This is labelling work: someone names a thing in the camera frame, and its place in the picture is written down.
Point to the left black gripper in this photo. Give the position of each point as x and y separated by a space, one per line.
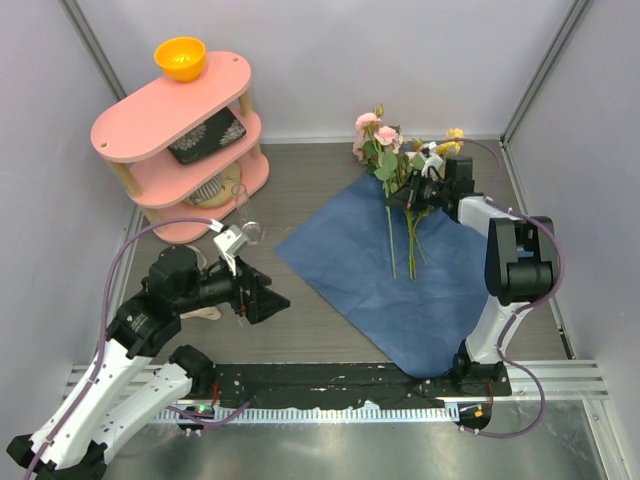
262 301

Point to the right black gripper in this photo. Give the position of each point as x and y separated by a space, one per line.
407 196

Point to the beige printed ribbon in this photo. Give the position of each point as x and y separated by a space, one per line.
201 308

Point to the flower bouquet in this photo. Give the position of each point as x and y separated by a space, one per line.
386 156

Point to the blue wrapping paper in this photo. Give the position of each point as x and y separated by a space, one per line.
354 254

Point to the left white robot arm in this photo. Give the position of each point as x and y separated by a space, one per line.
90 426

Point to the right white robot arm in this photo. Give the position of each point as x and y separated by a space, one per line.
521 271

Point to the clear glass vase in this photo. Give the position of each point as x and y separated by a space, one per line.
247 218

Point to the pink three-tier shelf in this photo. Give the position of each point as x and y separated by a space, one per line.
133 137

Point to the orange plastic bowl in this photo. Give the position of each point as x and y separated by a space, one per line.
181 58

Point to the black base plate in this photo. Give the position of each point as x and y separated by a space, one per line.
338 386

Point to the slotted cable duct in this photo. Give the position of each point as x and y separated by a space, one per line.
369 413

